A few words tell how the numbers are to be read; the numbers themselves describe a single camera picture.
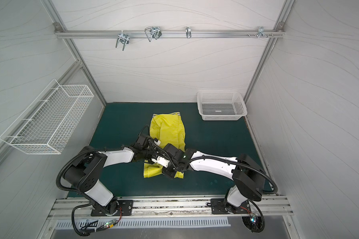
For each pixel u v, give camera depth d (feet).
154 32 2.51
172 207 2.46
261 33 2.51
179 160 2.00
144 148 2.47
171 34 2.62
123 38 2.56
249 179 1.41
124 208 2.42
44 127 2.20
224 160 1.57
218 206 2.39
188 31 2.42
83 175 1.49
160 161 2.31
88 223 2.35
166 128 3.35
